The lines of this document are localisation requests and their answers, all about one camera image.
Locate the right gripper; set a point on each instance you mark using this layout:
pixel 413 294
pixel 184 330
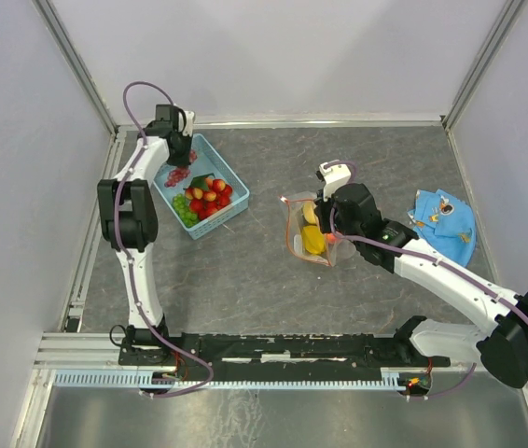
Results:
pixel 321 209

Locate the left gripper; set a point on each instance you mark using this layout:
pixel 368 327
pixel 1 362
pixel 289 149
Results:
pixel 183 160

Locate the purple grape bunch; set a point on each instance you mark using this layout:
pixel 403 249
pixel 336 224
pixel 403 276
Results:
pixel 178 174

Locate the orange pink peach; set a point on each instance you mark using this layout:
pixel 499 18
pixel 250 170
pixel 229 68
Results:
pixel 331 239

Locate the yellow starfruit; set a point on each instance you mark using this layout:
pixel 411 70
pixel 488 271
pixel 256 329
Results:
pixel 313 240

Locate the clear zip top bag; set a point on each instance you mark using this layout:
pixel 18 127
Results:
pixel 294 222

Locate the green grape bunch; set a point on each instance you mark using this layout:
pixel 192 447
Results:
pixel 181 206

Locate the red lychee cluster with leaves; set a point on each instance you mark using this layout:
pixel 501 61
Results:
pixel 207 195

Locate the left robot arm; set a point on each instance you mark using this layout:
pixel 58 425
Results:
pixel 129 223

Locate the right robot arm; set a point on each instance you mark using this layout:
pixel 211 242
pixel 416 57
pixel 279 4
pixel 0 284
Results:
pixel 496 336

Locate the light blue plastic basket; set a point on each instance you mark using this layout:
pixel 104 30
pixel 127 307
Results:
pixel 209 161

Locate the blue printed cloth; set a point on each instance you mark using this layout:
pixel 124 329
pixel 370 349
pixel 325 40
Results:
pixel 446 223

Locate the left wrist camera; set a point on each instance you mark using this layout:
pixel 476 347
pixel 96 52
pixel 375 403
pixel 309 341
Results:
pixel 173 116

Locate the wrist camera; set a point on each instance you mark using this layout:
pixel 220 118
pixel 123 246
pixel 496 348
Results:
pixel 173 116
pixel 334 175

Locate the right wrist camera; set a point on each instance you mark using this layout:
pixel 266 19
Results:
pixel 334 175

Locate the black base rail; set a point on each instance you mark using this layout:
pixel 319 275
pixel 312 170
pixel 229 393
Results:
pixel 281 357

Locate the light blue cable duct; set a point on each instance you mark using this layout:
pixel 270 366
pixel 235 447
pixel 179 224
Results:
pixel 154 380

